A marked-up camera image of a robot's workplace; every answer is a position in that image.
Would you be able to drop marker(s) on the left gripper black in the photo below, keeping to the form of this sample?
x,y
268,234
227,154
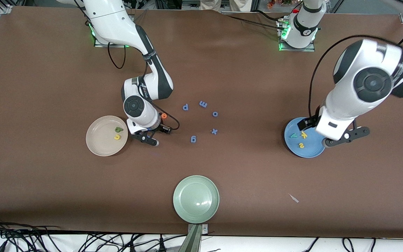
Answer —
x,y
309,122

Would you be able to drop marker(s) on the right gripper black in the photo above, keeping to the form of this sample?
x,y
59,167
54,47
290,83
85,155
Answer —
x,y
161,127

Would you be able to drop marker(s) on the yellow foam letter k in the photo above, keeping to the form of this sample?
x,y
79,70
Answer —
x,y
304,134

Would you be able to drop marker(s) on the teal foam letter y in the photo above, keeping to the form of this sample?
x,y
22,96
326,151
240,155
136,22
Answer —
x,y
293,135

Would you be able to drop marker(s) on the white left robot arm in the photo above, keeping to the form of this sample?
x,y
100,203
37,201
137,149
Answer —
x,y
348,101

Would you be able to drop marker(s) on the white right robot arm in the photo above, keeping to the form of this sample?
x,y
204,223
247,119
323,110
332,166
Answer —
x,y
110,21

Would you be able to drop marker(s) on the blue plate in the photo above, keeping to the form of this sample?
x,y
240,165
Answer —
x,y
310,150

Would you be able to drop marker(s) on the blue foam letter m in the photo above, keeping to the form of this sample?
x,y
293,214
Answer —
x,y
203,104

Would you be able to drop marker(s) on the blue foam letter x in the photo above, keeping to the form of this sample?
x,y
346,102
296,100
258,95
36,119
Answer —
x,y
214,131

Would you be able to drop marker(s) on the beige brown plate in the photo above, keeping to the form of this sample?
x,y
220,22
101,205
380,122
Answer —
x,y
100,140

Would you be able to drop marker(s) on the brown table cover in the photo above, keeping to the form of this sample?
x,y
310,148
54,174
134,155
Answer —
x,y
201,70

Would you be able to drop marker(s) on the small grey tape scrap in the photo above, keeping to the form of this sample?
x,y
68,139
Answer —
x,y
294,198

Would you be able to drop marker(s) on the green plate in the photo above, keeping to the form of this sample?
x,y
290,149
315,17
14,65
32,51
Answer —
x,y
196,198

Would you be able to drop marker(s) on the small orange object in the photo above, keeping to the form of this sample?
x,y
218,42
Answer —
x,y
270,4

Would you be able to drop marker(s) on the grey equipment box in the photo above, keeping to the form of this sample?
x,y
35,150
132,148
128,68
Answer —
x,y
191,5

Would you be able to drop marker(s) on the person in beige trousers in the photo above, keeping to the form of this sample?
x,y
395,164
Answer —
x,y
222,4

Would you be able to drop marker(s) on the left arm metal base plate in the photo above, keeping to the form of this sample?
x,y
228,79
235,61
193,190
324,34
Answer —
x,y
311,48

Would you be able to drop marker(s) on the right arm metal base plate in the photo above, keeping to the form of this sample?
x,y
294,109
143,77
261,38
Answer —
x,y
100,42

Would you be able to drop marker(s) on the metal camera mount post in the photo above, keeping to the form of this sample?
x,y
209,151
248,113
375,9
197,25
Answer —
x,y
191,241

